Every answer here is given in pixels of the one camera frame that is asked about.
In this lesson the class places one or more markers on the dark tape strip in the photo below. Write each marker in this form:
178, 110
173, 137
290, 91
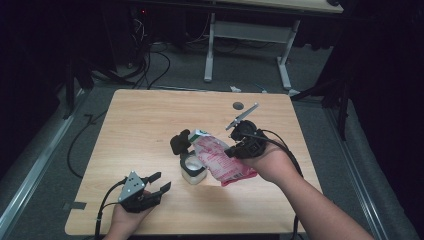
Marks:
75, 205

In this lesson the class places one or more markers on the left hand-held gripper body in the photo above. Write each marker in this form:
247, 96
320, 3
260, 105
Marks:
131, 190

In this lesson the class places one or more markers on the person's left hand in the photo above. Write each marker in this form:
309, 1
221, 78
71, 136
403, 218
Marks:
123, 221

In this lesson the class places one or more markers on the desk with white metal frame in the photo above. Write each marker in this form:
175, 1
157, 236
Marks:
250, 31

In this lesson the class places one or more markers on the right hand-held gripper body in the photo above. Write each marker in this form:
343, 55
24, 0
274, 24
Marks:
251, 145

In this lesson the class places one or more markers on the black tripod stand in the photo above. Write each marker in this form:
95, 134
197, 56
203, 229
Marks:
343, 110

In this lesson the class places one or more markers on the pink bag of white granules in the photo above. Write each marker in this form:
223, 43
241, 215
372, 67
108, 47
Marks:
220, 160

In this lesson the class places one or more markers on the person's right hand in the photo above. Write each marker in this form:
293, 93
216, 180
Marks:
276, 166

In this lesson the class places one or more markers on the black metal stand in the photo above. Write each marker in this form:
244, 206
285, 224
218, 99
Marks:
70, 86

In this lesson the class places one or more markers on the glass jar with black lid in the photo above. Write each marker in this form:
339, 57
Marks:
193, 166

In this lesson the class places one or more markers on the grey metal floor rail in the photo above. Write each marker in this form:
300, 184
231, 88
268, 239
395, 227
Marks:
33, 170
355, 170

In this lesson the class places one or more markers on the white scrap on floor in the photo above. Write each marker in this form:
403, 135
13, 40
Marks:
235, 89

